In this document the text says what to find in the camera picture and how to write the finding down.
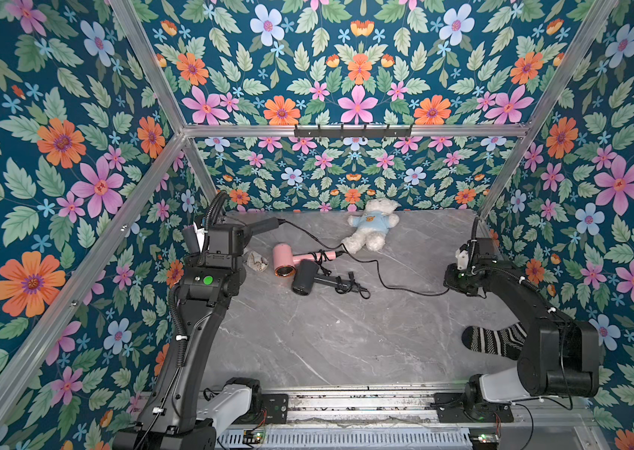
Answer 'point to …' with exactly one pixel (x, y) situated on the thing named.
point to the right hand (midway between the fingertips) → (453, 277)
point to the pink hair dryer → (285, 262)
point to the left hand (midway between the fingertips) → (215, 254)
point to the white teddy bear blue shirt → (370, 228)
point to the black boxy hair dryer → (265, 224)
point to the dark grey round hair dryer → (305, 273)
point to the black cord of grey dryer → (353, 279)
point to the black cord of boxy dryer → (361, 262)
